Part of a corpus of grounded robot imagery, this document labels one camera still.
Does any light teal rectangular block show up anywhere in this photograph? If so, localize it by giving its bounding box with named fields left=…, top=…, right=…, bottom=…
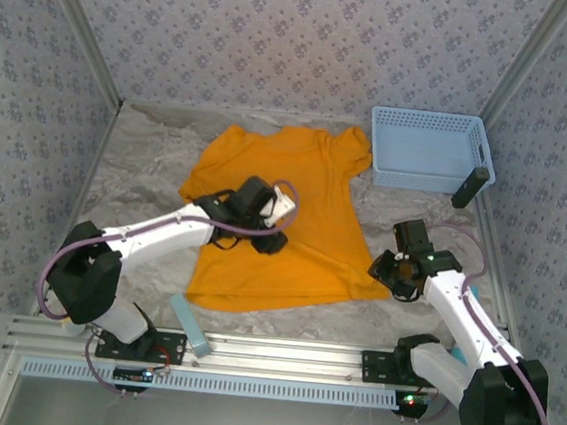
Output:
left=163, top=291, right=218, bottom=359

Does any orange t-shirt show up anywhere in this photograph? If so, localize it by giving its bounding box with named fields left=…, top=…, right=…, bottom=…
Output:
left=167, top=109, right=408, bottom=328

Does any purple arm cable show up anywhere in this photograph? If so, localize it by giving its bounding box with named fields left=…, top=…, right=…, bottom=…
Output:
left=28, top=157, right=302, bottom=411
left=401, top=220, right=567, bottom=425

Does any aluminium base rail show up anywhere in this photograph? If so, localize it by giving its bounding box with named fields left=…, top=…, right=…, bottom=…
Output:
left=2, top=310, right=549, bottom=404

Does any aluminium side rail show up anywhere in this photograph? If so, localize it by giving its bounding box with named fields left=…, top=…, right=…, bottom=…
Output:
left=448, top=134, right=545, bottom=362
left=26, top=96, right=124, bottom=325

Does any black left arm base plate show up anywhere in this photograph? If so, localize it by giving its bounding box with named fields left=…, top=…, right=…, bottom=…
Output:
left=94, top=324, right=188, bottom=367

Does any small circuit board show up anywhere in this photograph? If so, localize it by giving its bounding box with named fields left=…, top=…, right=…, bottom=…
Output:
left=113, top=365, right=155, bottom=386
left=393, top=390, right=432, bottom=418

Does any aluminium frame post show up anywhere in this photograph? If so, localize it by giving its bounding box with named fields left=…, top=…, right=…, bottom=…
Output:
left=20, top=0, right=134, bottom=113
left=465, top=0, right=567, bottom=150

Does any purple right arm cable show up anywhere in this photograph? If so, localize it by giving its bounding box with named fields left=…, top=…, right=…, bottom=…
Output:
left=401, top=220, right=567, bottom=425

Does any light blue plastic basket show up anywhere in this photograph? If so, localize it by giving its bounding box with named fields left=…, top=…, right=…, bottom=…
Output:
left=364, top=105, right=503, bottom=199

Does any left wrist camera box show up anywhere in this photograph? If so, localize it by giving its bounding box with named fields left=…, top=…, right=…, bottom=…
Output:
left=260, top=184, right=300, bottom=228

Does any black rectangular device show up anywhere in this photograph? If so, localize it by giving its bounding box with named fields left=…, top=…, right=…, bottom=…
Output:
left=450, top=164, right=491, bottom=212

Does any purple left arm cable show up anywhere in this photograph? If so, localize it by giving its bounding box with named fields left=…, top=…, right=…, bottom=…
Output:
left=28, top=157, right=302, bottom=411

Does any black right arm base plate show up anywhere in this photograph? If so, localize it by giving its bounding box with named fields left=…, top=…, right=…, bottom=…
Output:
left=359, top=349, right=454, bottom=392

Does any light blue slotted cable duct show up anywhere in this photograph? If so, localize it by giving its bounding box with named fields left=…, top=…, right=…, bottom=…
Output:
left=20, top=353, right=401, bottom=412

